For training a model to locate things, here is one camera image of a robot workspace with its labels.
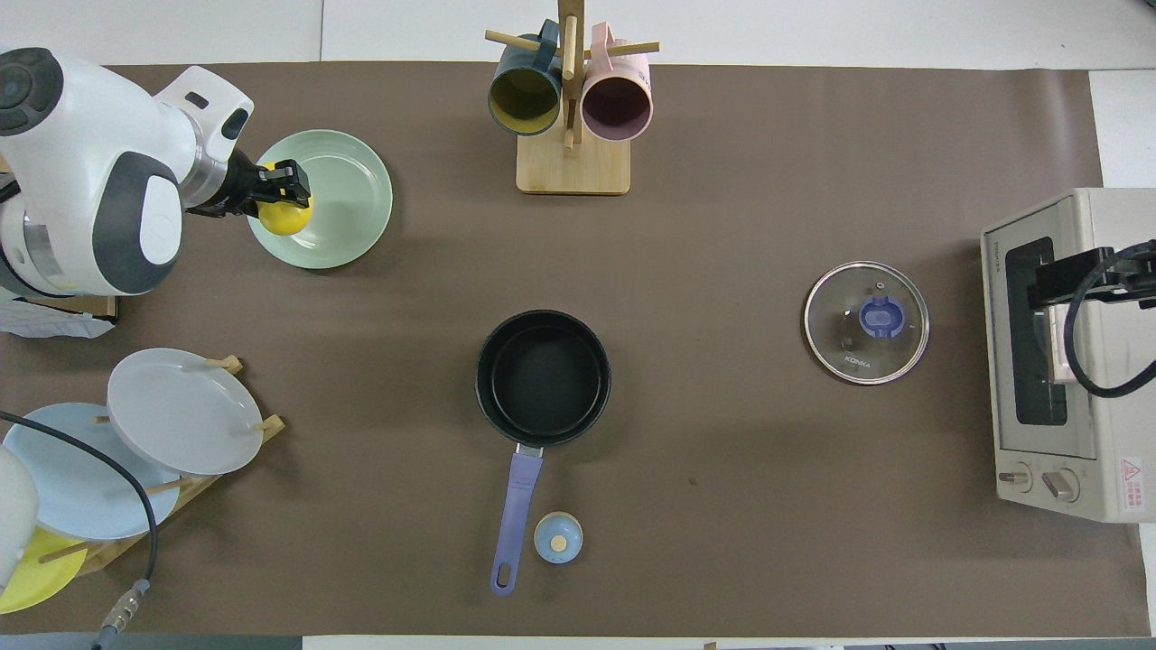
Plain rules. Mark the dark blue saucepan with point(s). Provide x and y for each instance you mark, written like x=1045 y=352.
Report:
x=542 y=379

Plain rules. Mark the glass pot lid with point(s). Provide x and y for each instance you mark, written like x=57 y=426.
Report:
x=867 y=352

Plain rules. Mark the pink ribbed mug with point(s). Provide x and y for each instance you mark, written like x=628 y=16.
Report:
x=617 y=108

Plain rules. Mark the white crumpled cloth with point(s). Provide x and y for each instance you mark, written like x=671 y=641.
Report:
x=54 y=323

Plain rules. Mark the dark teal mug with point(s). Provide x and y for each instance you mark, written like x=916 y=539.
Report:
x=524 y=99

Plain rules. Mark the brown table mat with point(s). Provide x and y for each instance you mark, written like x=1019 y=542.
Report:
x=722 y=226

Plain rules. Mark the green plate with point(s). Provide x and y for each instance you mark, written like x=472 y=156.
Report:
x=348 y=194

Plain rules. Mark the wooden plate rack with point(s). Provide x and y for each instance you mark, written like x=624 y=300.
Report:
x=271 y=424

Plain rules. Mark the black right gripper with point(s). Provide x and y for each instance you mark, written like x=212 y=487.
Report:
x=242 y=190

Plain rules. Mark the grey plate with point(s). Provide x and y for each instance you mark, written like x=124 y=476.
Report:
x=185 y=411

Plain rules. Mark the yellow plate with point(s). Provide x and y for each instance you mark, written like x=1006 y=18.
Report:
x=41 y=582

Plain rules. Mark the light blue plate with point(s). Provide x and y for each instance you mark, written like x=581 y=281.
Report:
x=63 y=478

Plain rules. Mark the beige toaster oven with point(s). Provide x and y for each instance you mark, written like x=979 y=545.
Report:
x=1120 y=424

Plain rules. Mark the yellow potato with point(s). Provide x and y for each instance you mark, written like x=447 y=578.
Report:
x=284 y=222

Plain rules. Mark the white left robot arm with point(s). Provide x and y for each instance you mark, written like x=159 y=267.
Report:
x=81 y=181

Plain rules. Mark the wooden mug tree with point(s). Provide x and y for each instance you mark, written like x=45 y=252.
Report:
x=573 y=171

